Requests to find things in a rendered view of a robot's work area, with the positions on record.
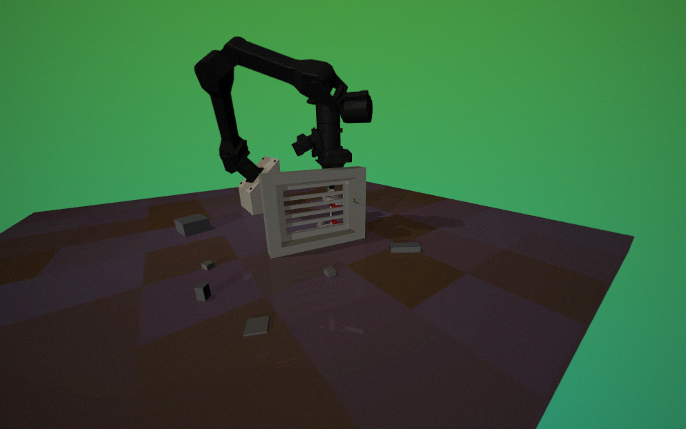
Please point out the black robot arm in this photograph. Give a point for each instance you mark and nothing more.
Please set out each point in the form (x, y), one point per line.
(313, 79)

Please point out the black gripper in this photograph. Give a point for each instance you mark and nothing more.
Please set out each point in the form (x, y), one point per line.
(332, 154)

